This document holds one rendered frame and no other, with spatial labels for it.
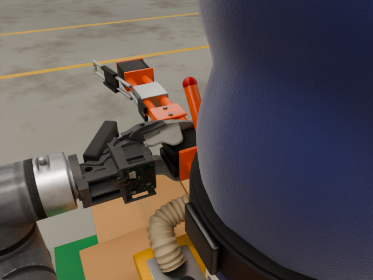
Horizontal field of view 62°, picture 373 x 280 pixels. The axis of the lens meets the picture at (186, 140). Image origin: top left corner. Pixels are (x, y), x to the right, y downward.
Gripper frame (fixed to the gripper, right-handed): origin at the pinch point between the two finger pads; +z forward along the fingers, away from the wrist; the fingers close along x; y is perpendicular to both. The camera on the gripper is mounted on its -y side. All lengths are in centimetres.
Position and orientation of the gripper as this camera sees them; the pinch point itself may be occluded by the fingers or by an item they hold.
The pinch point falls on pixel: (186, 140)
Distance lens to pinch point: 55.4
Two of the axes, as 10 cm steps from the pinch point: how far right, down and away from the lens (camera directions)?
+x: 0.1, -8.2, -5.7
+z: 9.0, -2.4, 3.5
